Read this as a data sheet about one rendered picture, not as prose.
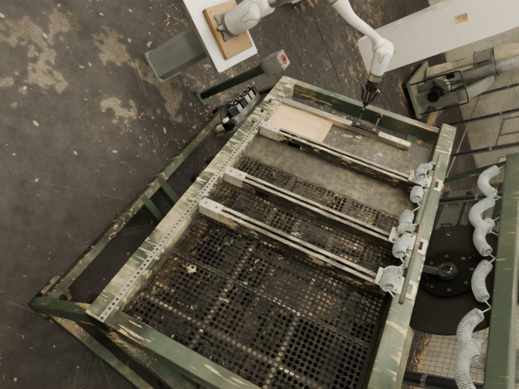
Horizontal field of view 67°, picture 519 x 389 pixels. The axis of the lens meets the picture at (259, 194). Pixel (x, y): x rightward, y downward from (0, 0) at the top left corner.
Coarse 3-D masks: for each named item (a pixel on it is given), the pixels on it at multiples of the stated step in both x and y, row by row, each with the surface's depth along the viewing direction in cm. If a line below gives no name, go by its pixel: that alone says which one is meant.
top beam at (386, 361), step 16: (448, 128) 273; (448, 144) 262; (432, 160) 251; (448, 160) 252; (432, 208) 224; (416, 224) 216; (432, 224) 217; (416, 256) 202; (416, 272) 196; (416, 288) 190; (400, 304) 184; (384, 320) 183; (400, 320) 179; (384, 336) 174; (400, 336) 174; (384, 352) 169; (400, 352) 170; (368, 368) 172; (384, 368) 165; (368, 384) 160; (384, 384) 160
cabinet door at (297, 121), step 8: (280, 104) 289; (280, 112) 283; (288, 112) 285; (296, 112) 285; (304, 112) 286; (272, 120) 276; (280, 120) 278; (288, 120) 278; (296, 120) 279; (304, 120) 280; (312, 120) 280; (320, 120) 281; (328, 120) 281; (288, 128) 273; (296, 128) 274; (304, 128) 274; (312, 128) 275; (320, 128) 275; (328, 128) 276; (304, 136) 269; (312, 136) 270; (320, 136) 270
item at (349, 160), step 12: (264, 132) 266; (276, 132) 261; (288, 132) 262; (288, 144) 264; (300, 144) 259; (312, 144) 256; (324, 144) 256; (324, 156) 256; (336, 156) 252; (348, 156) 252; (360, 168) 250; (372, 168) 246; (384, 168) 246; (432, 168) 225; (384, 180) 248; (396, 180) 243; (408, 180) 237
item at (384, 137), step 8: (288, 104) 288; (296, 104) 287; (312, 112) 283; (320, 112) 284; (336, 120) 279; (344, 120) 279; (352, 128) 277; (368, 136) 276; (376, 136) 273; (384, 136) 272; (392, 136) 272; (392, 144) 271; (400, 144) 269
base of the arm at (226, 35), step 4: (224, 12) 271; (216, 16) 264; (220, 16) 266; (224, 16) 264; (216, 20) 265; (220, 20) 265; (224, 20) 264; (220, 24) 265; (224, 24) 264; (216, 28) 264; (220, 28) 263; (224, 28) 265; (224, 32) 268; (228, 32) 268; (224, 36) 268; (228, 36) 270; (232, 36) 274; (236, 36) 280; (224, 40) 269
